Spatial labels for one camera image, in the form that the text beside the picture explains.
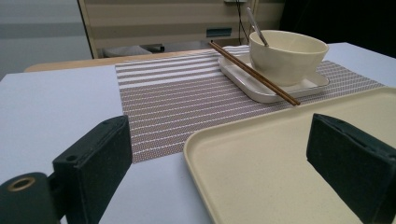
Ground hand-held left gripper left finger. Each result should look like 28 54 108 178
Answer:
51 115 134 224

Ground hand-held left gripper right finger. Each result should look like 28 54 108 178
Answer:
305 113 396 224

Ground cream plastic tray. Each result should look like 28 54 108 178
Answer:
182 86 396 224

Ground cream ceramic bowl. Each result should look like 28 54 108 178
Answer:
218 52 331 105
248 29 330 88

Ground brown wooden chopstick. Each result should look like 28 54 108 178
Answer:
208 42 298 106
210 40 302 105

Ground metal spoon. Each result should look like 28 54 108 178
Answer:
246 7 270 48

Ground striped brown woven placemat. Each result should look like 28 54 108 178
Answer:
115 45 386 164

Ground white cabinet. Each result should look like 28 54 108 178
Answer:
0 0 94 80

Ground beige wooden desk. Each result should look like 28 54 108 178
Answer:
78 0 286 60

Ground black desk cables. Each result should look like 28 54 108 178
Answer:
235 0 248 45

